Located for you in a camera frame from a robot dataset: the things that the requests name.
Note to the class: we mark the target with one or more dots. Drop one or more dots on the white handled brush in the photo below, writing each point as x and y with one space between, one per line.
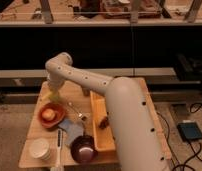
58 166

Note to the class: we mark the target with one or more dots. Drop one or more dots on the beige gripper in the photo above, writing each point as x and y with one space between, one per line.
54 83

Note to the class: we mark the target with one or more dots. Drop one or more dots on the blue-grey cloth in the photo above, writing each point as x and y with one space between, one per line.
73 130

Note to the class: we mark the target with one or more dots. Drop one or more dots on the brown item in tray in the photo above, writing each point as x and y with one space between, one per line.
104 123

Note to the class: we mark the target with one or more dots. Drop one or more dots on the yellow plastic tray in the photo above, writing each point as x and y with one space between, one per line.
103 138

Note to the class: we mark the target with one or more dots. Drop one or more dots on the black foot pedal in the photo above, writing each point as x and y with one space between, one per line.
189 131

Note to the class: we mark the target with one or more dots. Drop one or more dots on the white plastic cup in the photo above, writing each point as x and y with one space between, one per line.
40 149

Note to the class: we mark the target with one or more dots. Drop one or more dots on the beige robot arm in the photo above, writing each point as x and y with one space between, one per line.
137 144

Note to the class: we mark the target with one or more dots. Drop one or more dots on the metal spoon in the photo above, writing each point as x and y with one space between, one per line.
80 115

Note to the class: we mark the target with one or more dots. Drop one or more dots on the purple pot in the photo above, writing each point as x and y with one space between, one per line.
82 147

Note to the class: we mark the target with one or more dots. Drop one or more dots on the wooden board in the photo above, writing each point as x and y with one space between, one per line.
73 93

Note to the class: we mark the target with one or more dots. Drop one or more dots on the round bread roll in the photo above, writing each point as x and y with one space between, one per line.
48 115

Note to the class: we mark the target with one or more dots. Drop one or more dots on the orange bowl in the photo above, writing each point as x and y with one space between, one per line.
59 111

